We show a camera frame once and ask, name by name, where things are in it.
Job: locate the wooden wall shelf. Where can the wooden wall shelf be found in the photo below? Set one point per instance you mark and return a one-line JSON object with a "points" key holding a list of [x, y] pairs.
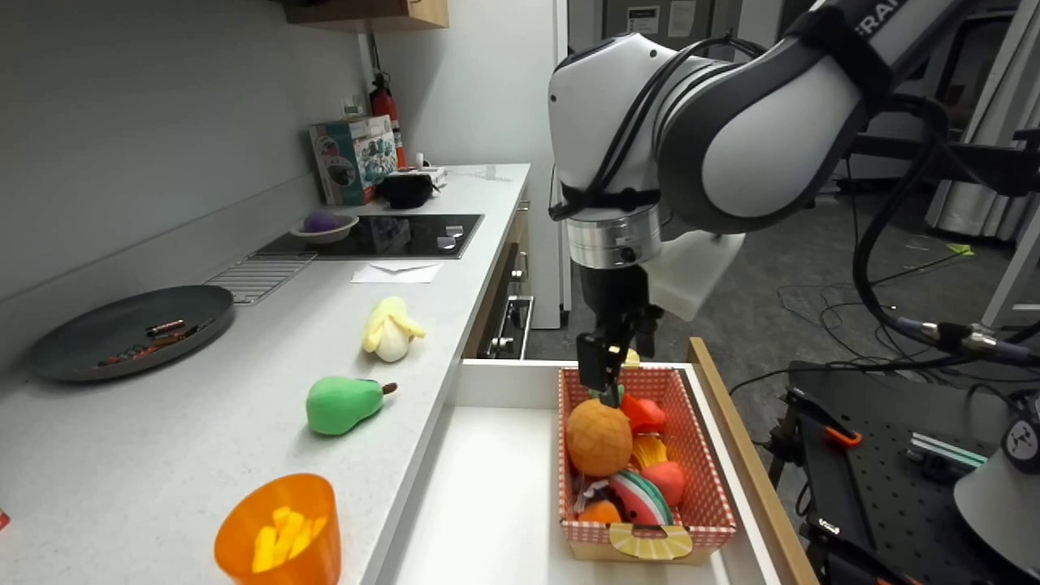
{"points": [[378, 15]]}

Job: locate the grey round dome object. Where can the grey round dome object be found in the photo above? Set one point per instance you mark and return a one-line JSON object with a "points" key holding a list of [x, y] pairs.
{"points": [[1001, 508]]}

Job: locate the white paper sheet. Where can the white paper sheet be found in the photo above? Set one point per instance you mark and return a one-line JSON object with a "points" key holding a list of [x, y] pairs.
{"points": [[395, 271]]}

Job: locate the yellow banana plush toy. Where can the yellow banana plush toy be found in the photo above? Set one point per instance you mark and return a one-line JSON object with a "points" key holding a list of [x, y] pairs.
{"points": [[391, 329]]}

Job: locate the black induction cooktop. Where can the black induction cooktop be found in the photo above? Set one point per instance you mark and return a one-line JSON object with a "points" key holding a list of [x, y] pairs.
{"points": [[409, 234]]}

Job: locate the small orange toy piece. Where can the small orange toy piece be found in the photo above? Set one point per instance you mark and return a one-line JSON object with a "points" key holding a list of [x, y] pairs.
{"points": [[602, 510]]}

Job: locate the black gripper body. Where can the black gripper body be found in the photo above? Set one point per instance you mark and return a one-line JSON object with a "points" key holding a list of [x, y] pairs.
{"points": [[615, 310]]}

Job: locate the orange pineapple plush toy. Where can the orange pineapple plush toy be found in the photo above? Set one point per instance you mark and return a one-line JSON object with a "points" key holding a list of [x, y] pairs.
{"points": [[598, 439]]}

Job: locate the red bottle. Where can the red bottle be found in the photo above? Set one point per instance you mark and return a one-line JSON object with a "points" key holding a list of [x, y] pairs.
{"points": [[380, 99]]}

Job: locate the orange plastic cup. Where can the orange plastic cup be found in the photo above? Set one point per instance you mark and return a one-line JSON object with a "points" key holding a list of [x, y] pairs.
{"points": [[325, 557]]}

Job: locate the open drawer with dark contents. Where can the open drawer with dark contents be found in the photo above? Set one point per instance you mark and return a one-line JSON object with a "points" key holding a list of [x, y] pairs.
{"points": [[508, 326]]}

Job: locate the green scrap on floor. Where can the green scrap on floor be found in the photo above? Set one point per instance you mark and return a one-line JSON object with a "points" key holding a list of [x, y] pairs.
{"points": [[958, 250]]}

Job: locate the red pepper toy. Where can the red pepper toy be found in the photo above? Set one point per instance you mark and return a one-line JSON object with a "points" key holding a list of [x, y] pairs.
{"points": [[646, 413]]}

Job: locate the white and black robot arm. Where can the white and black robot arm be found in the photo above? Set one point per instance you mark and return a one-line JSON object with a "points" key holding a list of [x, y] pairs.
{"points": [[749, 140]]}

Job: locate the yellow orange toy piece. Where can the yellow orange toy piece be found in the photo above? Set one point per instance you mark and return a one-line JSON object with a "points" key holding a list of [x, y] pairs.
{"points": [[652, 449]]}

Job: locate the white metal stand leg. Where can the white metal stand leg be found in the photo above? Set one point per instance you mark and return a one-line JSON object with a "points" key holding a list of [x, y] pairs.
{"points": [[1013, 280]]}

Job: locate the green pear plush toy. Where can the green pear plush toy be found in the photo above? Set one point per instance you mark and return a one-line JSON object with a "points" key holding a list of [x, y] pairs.
{"points": [[343, 408]]}

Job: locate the black perforated work table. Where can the black perforated work table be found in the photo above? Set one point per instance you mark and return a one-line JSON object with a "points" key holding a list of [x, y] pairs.
{"points": [[899, 508]]}

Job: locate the brown sticks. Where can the brown sticks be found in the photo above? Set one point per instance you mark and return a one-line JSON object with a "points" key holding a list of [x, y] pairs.
{"points": [[168, 326]]}

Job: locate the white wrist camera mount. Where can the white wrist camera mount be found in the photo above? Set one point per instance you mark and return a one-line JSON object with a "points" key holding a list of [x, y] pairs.
{"points": [[692, 277]]}

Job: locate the white drawer with wood front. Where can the white drawer with wood front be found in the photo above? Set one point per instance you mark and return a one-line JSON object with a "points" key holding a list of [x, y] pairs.
{"points": [[488, 490]]}

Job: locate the black round plate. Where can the black round plate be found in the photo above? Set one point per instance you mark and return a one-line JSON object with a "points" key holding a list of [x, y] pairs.
{"points": [[99, 329]]}

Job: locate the black round dial device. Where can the black round dial device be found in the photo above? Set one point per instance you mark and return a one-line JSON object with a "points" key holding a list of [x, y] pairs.
{"points": [[1023, 439]]}

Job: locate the small bowl with purple item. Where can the small bowl with purple item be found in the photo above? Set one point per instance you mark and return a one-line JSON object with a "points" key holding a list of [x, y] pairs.
{"points": [[321, 225]]}

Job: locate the grey door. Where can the grey door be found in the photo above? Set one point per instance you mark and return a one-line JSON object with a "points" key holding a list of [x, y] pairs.
{"points": [[683, 21]]}

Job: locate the yellow toy pieces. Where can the yellow toy pieces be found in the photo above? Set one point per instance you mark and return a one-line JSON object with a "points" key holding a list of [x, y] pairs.
{"points": [[284, 537]]}

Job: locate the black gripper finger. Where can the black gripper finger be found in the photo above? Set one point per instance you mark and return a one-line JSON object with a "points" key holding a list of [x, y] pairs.
{"points": [[588, 363], [615, 374]]}

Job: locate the watermelon slice toy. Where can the watermelon slice toy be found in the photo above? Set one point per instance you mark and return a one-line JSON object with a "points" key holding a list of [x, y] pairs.
{"points": [[640, 498]]}

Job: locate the red round toy fruit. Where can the red round toy fruit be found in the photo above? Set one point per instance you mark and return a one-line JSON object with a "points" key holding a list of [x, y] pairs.
{"points": [[666, 482]]}

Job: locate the colourful printed box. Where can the colourful printed box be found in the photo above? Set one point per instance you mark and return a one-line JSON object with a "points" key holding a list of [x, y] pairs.
{"points": [[351, 158]]}

